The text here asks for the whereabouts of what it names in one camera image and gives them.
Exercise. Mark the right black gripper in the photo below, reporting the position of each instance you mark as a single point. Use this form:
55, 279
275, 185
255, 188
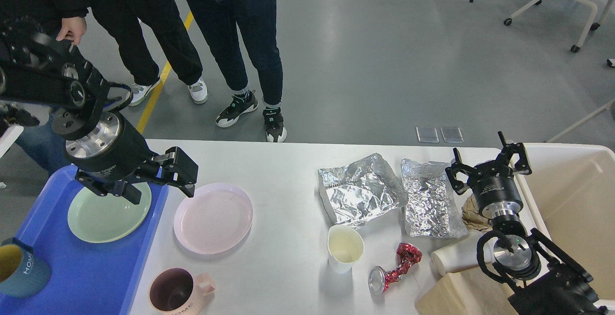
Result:
496, 193

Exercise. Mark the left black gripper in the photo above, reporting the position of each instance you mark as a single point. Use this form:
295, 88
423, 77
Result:
114, 154

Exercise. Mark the pink mug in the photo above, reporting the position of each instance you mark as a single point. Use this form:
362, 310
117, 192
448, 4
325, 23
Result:
176, 291

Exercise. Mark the dark teal mug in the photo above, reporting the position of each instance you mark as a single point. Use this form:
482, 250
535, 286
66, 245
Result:
22, 273

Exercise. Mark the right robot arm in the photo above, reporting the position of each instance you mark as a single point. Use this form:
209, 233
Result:
544, 279

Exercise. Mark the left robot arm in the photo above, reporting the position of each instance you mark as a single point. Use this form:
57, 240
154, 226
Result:
37, 69

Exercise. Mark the crumpled brown paper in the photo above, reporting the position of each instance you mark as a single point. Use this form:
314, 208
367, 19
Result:
471, 217

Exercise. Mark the green plate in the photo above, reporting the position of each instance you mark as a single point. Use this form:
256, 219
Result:
97, 219

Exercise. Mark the right floor plate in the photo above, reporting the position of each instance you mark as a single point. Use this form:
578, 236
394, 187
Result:
452, 134

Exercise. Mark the floor plate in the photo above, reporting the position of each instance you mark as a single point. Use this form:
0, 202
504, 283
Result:
427, 135
452, 134

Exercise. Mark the narrow crumpled foil sheet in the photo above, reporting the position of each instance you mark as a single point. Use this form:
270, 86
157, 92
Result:
430, 209

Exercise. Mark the left floor plate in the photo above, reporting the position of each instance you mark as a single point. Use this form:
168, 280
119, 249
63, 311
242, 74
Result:
427, 135

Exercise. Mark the beige plastic bin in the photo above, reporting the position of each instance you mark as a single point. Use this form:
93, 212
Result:
571, 194

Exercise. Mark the lying white paper cup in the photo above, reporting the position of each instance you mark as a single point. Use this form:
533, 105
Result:
458, 256

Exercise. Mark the pink plate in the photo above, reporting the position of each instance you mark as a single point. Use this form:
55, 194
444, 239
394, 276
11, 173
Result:
215, 219

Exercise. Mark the blue plastic tray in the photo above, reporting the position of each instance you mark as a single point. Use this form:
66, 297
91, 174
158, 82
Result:
87, 278

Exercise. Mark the crushed red can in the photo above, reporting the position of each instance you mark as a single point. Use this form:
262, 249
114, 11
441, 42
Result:
379, 279

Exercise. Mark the white side table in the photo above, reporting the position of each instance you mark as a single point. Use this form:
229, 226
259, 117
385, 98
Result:
9, 137

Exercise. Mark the large crumpled foil sheet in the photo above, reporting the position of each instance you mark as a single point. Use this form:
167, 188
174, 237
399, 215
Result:
361, 191

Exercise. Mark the upright white paper cup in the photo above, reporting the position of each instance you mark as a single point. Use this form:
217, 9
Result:
345, 247

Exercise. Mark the person in grey sweater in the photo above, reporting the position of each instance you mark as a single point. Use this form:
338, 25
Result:
122, 19

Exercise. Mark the person in dark jeans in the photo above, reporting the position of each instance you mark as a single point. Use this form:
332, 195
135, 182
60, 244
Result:
223, 24

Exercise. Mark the person in blue jeans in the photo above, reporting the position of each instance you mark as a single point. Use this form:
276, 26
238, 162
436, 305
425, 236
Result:
65, 21

